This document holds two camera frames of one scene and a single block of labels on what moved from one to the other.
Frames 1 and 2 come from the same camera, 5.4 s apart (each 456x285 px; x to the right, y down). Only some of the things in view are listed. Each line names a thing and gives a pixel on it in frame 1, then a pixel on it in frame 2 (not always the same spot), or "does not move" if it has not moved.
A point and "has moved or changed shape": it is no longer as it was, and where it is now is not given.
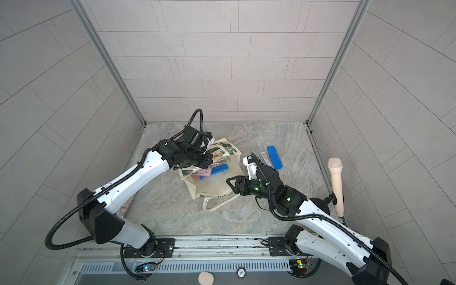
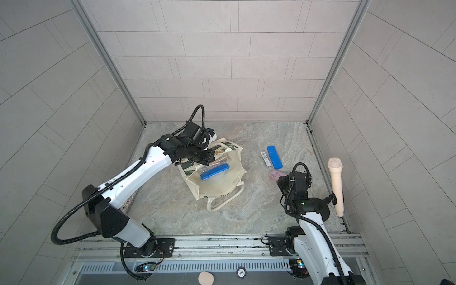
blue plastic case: x=217 y=169 does not move
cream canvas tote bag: x=212 y=181 does not move
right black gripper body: x=256 y=187 to x=284 y=186
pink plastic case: x=202 y=173 has moved or changed shape
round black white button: x=241 y=272 does not move
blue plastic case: x=275 y=157 does not move
